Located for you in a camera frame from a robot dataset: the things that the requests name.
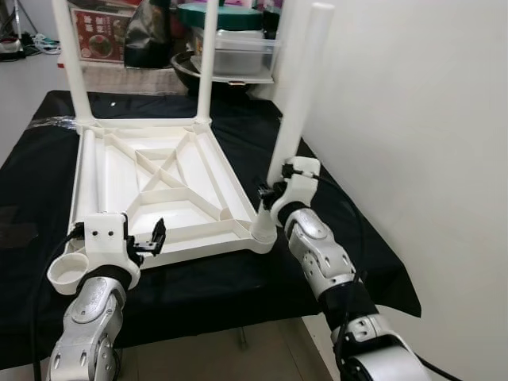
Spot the white plastic children table top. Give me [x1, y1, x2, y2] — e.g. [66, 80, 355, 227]
[48, 117, 279, 294]

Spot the upright vacuum cleaner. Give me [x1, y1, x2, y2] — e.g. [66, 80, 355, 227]
[0, 0, 25, 56]

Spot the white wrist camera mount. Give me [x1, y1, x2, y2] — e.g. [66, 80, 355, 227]
[270, 156, 322, 227]
[83, 213, 142, 291]

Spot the black tablecloth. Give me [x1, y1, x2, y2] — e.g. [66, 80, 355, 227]
[0, 90, 423, 370]

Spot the black bag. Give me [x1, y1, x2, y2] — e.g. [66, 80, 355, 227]
[123, 0, 179, 68]

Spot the beige ribbed box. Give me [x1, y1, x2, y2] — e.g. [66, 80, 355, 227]
[75, 60, 191, 94]

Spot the pale cable bundle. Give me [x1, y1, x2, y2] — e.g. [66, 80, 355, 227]
[24, 32, 60, 55]

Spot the clear plastic container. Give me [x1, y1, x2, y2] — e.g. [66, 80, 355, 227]
[208, 28, 280, 80]

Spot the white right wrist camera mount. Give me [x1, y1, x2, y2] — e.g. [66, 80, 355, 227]
[270, 156, 322, 227]

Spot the storage box with red poster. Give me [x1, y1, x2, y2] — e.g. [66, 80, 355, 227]
[67, 0, 132, 64]

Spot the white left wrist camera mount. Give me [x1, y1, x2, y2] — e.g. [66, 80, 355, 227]
[83, 213, 142, 291]

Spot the green pot lid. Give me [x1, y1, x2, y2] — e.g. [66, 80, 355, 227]
[176, 2, 264, 31]

